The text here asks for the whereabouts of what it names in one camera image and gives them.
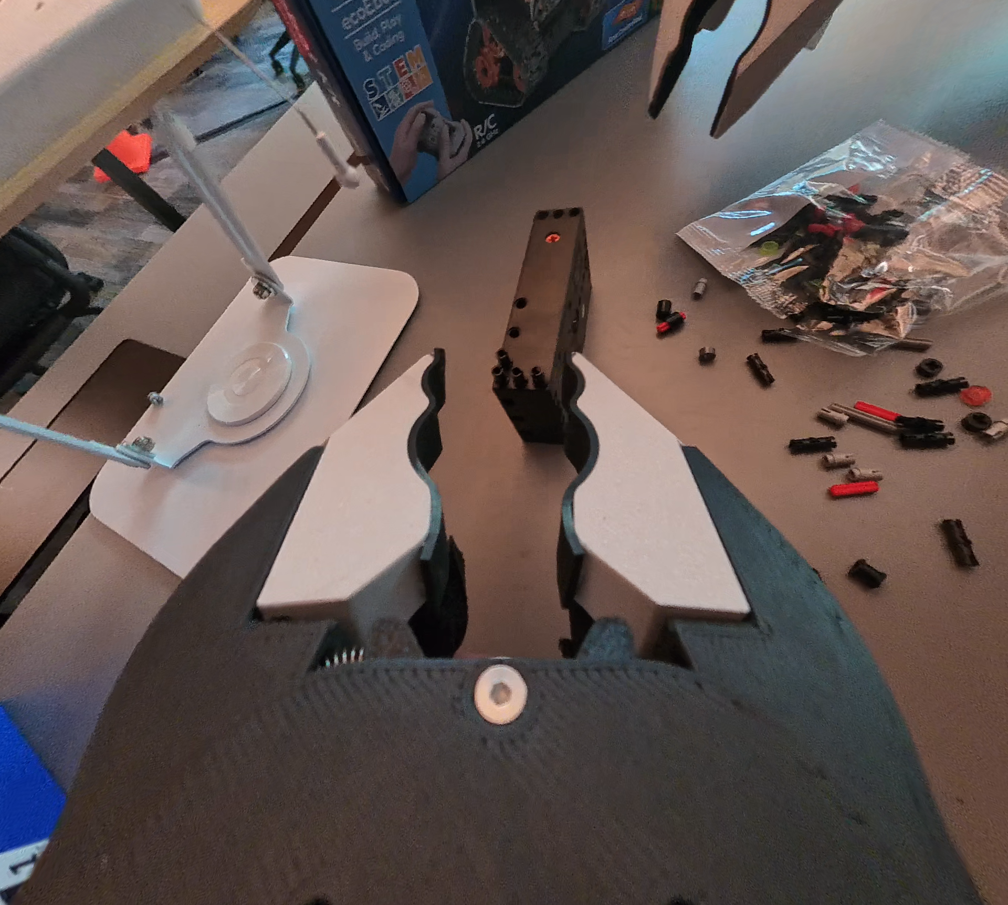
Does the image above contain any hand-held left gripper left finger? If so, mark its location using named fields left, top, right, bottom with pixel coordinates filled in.
left=256, top=348, right=469, bottom=658

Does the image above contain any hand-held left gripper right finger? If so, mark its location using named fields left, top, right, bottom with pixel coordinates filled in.
left=558, top=352, right=753, bottom=662

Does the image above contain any clear plastic parts bag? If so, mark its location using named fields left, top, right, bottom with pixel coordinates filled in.
left=677, top=121, right=1008, bottom=356

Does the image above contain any blue plastic bin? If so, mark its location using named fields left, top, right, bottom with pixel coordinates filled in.
left=0, top=704, right=68, bottom=905

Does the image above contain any white book stand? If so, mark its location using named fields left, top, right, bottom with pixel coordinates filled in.
left=0, top=0, right=418, bottom=579

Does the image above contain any long grey axle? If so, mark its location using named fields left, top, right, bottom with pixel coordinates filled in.
left=831, top=403, right=902, bottom=435

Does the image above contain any group of black connector pins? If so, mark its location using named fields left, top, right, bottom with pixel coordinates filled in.
left=747, top=328, right=981, bottom=590

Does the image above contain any black office chair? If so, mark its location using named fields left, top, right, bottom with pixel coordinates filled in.
left=0, top=226, right=103, bottom=394

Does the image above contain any orange cone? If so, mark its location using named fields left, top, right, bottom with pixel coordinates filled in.
left=93, top=129, right=152, bottom=182

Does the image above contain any brown desk cable flap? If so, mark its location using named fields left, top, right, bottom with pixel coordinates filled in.
left=43, top=340, right=186, bottom=465

